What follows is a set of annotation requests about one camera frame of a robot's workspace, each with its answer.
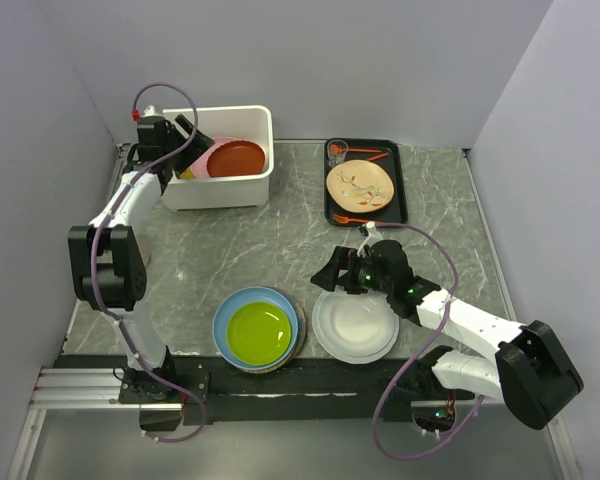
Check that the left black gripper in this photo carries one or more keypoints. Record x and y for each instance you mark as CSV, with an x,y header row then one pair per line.
x,y
199,144

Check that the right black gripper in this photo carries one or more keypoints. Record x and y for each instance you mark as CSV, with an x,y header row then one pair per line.
x,y
328,277

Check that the pink plastic plate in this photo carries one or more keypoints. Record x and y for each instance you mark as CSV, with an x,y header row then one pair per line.
x,y
199,166

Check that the yellow patterned small plate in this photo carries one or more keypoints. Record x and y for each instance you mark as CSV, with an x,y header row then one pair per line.
x,y
187,174

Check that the red fluted plate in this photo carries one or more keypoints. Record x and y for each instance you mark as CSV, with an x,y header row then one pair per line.
x,y
236,158

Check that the lime green plate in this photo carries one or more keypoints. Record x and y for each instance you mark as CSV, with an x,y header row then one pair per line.
x,y
259,333

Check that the blue plastic plate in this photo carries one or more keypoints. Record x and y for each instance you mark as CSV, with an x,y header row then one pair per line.
x,y
239,299

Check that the olive fluted plate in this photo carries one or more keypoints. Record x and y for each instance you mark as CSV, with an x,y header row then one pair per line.
x,y
295,349

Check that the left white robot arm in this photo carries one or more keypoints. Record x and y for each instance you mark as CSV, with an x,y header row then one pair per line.
x,y
107,267

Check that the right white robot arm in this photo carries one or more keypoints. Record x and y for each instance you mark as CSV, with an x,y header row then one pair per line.
x,y
524,366

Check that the white plastic bin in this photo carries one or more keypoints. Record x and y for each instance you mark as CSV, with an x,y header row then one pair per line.
x,y
251,123

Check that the orange plastic fork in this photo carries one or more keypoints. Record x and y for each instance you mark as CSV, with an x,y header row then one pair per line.
x,y
345,220

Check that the white bottom plate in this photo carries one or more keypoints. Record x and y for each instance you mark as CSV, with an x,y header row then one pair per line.
x,y
351,359

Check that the dark brown rimmed plate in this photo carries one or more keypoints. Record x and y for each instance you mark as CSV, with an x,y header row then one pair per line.
x,y
296,305

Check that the white ribbed deep plate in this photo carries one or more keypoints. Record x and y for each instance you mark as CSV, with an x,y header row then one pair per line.
x,y
355,324

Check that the beige bird pattern plate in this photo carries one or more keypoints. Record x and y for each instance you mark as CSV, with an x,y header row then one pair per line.
x,y
360,186

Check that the orange plastic spoon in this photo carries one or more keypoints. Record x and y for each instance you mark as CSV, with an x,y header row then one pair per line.
x,y
365,149

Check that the clear drinking glass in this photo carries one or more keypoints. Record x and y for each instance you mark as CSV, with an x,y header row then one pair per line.
x,y
336,159

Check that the orange plastic knife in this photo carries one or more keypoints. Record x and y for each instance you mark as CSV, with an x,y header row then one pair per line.
x,y
378,157

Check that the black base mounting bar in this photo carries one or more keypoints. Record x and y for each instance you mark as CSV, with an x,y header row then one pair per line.
x,y
303,389

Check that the aluminium frame rail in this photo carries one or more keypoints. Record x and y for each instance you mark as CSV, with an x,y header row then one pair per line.
x,y
75,389

